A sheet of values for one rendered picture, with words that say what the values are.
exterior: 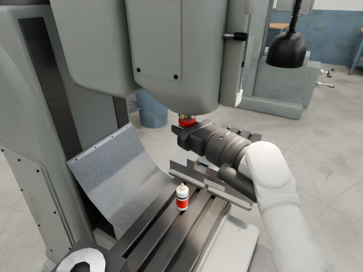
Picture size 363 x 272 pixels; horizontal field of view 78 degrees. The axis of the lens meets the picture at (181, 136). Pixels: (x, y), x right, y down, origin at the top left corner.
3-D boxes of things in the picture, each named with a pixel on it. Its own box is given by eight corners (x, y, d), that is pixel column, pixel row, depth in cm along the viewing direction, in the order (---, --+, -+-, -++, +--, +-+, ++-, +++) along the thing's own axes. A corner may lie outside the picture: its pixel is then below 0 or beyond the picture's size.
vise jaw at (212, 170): (235, 162, 88) (236, 154, 86) (221, 181, 79) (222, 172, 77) (221, 157, 91) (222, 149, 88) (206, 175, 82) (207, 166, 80)
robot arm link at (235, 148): (241, 127, 50) (290, 149, 43) (243, 158, 57) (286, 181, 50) (207, 158, 46) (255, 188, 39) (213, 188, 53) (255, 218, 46)
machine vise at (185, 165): (263, 185, 87) (269, 163, 81) (250, 212, 76) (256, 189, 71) (186, 155, 103) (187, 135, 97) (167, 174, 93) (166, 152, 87)
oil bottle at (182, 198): (190, 204, 79) (190, 181, 73) (184, 212, 76) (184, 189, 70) (180, 199, 81) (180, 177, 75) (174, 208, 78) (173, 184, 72)
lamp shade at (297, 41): (307, 69, 44) (317, 34, 41) (268, 67, 45) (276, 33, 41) (296, 59, 50) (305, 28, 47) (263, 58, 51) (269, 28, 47)
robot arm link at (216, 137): (212, 110, 60) (250, 126, 53) (210, 140, 65) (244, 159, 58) (176, 125, 53) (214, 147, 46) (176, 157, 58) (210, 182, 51)
